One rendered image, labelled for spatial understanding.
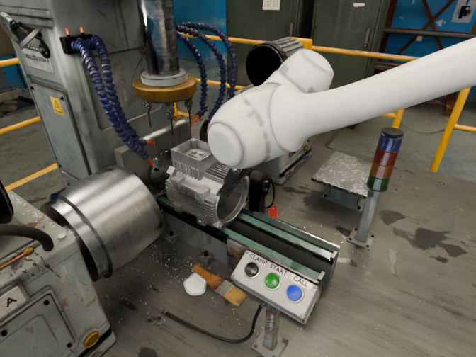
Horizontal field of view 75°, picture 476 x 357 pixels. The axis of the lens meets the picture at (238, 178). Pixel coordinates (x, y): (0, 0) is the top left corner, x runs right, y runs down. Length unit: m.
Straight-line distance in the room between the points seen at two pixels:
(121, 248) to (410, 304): 0.81
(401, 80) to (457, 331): 0.77
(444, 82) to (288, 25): 3.64
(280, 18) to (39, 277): 3.78
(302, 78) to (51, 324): 0.67
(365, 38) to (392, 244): 2.87
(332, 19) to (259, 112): 3.48
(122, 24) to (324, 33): 3.08
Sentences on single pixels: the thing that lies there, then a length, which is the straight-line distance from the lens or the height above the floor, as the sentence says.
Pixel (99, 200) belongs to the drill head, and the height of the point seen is 1.15.
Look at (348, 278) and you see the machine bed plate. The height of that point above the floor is 0.80.
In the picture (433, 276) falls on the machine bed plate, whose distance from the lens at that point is 1.19.
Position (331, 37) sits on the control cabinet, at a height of 1.01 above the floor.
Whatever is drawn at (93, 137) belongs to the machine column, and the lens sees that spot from 1.07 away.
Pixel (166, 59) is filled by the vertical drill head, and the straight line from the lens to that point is 0.90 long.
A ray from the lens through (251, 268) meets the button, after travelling 0.68.
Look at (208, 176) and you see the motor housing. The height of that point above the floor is 1.09.
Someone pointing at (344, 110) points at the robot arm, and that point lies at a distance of 0.44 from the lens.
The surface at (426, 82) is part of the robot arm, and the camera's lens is 0.47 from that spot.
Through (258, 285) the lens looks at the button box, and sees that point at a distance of 0.67.
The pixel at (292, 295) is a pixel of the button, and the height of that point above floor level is 1.07.
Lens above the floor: 1.59
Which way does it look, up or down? 33 degrees down
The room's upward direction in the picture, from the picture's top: straight up
